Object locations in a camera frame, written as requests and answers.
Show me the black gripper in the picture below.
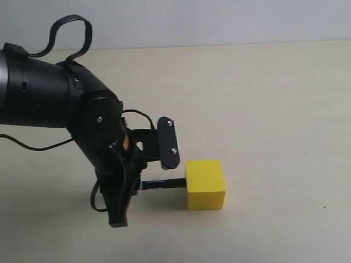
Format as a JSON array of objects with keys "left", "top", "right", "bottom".
[{"left": 96, "top": 117, "right": 160, "bottom": 227}]

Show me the black and white marker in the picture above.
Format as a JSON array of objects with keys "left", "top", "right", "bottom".
[{"left": 140, "top": 178, "right": 186, "bottom": 191}]

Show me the yellow cube block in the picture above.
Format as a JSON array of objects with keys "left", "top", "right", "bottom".
[{"left": 185, "top": 160, "right": 227, "bottom": 210}]

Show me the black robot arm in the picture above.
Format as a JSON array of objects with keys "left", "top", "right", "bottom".
[{"left": 1, "top": 43, "right": 147, "bottom": 227}]

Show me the black flat cable loop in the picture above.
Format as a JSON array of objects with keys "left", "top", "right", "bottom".
[{"left": 27, "top": 14, "right": 93, "bottom": 66}]

